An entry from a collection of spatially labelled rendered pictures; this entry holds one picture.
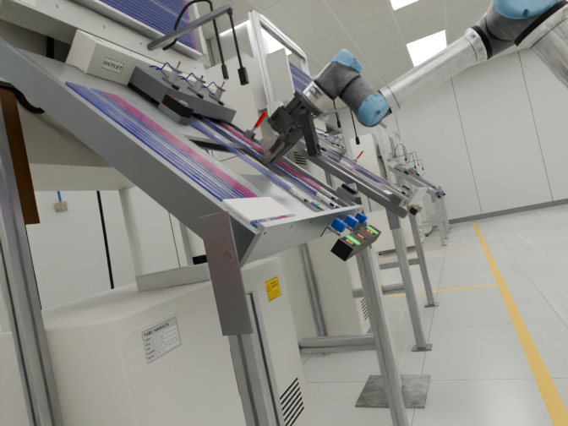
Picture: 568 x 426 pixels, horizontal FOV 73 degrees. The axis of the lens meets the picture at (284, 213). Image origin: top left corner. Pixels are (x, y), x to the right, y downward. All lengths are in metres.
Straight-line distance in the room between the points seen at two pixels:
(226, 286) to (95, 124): 0.39
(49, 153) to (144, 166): 0.53
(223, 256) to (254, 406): 0.22
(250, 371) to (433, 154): 8.19
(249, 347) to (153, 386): 0.32
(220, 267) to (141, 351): 0.32
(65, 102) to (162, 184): 0.27
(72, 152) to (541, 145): 8.22
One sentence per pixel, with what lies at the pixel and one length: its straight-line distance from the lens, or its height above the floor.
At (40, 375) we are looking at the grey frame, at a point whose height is 0.54.
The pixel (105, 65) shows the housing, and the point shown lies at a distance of 1.13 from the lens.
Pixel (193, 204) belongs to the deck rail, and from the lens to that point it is 0.61.
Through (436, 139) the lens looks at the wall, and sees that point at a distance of 8.64.
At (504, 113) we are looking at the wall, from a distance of 8.72.
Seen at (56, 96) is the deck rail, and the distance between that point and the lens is 0.86.
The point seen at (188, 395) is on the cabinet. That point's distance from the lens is 0.92.
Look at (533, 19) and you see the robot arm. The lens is 1.04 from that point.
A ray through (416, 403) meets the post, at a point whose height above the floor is 0.01.
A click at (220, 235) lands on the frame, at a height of 0.73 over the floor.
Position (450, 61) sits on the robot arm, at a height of 1.05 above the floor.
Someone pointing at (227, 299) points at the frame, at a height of 0.64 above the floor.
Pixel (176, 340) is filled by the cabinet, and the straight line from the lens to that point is 0.88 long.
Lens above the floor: 0.73
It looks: 2 degrees up
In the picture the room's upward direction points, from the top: 12 degrees counter-clockwise
